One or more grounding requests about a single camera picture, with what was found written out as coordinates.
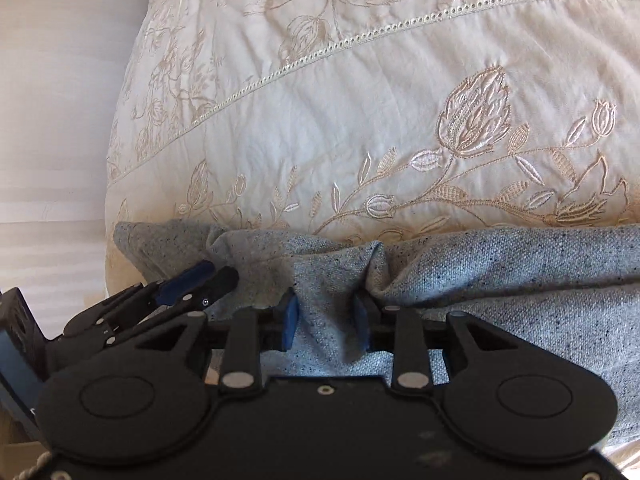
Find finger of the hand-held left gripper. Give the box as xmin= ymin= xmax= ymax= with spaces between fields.
xmin=103 ymin=266 xmax=240 ymax=349
xmin=63 ymin=261 xmax=217 ymax=339

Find white twisted cord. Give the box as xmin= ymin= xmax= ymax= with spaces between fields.
xmin=20 ymin=452 xmax=53 ymax=480

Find grey speckled pants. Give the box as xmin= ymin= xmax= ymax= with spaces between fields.
xmin=113 ymin=220 xmax=640 ymax=456

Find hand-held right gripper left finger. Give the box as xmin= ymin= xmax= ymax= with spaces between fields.
xmin=133 ymin=291 xmax=301 ymax=394

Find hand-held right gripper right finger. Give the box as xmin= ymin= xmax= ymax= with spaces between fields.
xmin=351 ymin=293 xmax=508 ymax=394

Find cream embroidered bedspread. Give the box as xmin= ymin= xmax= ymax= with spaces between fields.
xmin=102 ymin=0 xmax=640 ymax=480

